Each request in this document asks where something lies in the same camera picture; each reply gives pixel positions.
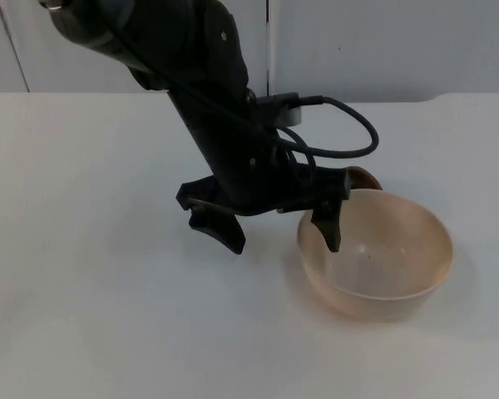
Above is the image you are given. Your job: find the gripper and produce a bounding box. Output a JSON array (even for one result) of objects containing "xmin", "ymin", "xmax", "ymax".
[{"xmin": 166, "ymin": 84, "xmax": 353, "ymax": 255}]

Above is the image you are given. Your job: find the dark wooden cup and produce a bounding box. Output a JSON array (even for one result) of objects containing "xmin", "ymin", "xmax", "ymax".
[{"xmin": 347, "ymin": 165, "xmax": 382, "ymax": 193}]

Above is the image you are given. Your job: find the pale wooden bowl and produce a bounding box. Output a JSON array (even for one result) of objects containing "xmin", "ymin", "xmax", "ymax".
[{"xmin": 295, "ymin": 189, "xmax": 455, "ymax": 322}]

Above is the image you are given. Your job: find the thick grey cable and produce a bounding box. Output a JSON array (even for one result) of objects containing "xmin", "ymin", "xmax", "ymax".
[{"xmin": 269, "ymin": 95, "xmax": 379, "ymax": 160}]

